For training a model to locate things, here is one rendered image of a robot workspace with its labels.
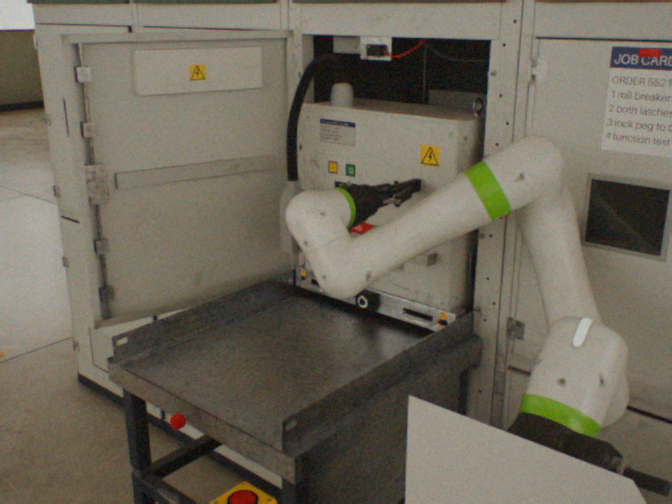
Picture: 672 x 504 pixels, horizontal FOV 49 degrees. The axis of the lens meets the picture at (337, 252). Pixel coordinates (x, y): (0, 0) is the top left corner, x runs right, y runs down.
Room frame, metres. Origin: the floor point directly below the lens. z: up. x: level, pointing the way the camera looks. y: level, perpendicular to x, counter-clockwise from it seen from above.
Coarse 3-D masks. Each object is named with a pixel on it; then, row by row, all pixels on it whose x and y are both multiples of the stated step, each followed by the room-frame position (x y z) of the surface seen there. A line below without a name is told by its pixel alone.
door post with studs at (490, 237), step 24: (504, 24) 1.67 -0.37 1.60; (504, 48) 1.67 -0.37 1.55; (504, 72) 1.67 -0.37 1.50; (504, 96) 1.67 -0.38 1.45; (504, 120) 1.66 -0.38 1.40; (504, 144) 1.66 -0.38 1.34; (480, 240) 1.69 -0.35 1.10; (480, 264) 1.69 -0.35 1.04; (480, 288) 1.69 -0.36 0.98; (480, 312) 1.69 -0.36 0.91; (480, 336) 1.68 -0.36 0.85; (480, 384) 1.67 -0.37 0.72; (480, 408) 1.67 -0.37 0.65
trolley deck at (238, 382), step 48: (240, 336) 1.69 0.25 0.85; (288, 336) 1.69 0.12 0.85; (336, 336) 1.69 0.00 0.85; (384, 336) 1.69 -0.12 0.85; (144, 384) 1.47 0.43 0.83; (192, 384) 1.44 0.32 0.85; (240, 384) 1.44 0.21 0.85; (288, 384) 1.44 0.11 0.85; (336, 384) 1.44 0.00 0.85; (432, 384) 1.51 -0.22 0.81; (240, 432) 1.26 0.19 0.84; (336, 432) 1.25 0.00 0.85; (288, 480) 1.17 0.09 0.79
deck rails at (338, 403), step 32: (256, 288) 1.89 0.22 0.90; (288, 288) 1.98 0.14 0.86; (160, 320) 1.64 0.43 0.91; (192, 320) 1.72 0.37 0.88; (224, 320) 1.78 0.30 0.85; (128, 352) 1.57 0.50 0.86; (160, 352) 1.60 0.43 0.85; (416, 352) 1.51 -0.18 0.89; (352, 384) 1.33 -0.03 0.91; (384, 384) 1.42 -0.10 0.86; (288, 416) 1.19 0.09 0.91; (320, 416) 1.26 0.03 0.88; (288, 448) 1.19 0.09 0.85
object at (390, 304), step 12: (300, 276) 1.98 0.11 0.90; (312, 276) 1.95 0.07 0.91; (372, 288) 1.82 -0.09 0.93; (348, 300) 1.87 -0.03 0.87; (384, 300) 1.79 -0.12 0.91; (396, 300) 1.76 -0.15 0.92; (408, 300) 1.74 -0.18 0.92; (384, 312) 1.79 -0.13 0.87; (396, 312) 1.76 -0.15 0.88; (408, 312) 1.74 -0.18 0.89; (420, 312) 1.71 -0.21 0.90; (432, 312) 1.69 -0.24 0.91; (456, 312) 1.66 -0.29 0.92; (444, 324) 1.67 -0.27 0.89
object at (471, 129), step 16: (368, 112) 1.84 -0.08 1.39; (384, 112) 1.81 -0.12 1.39; (400, 112) 1.84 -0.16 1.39; (416, 112) 1.84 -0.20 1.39; (432, 112) 1.84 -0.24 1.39; (448, 112) 1.84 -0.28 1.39; (464, 112) 1.84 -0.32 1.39; (464, 128) 1.69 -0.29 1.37; (480, 128) 1.75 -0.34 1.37; (464, 144) 1.69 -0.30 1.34; (480, 144) 1.75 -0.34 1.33; (464, 160) 1.70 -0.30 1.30; (480, 160) 1.75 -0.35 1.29; (464, 240) 1.71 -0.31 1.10; (464, 256) 1.72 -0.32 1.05; (464, 272) 1.72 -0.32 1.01; (464, 288) 1.72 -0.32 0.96; (464, 304) 1.73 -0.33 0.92
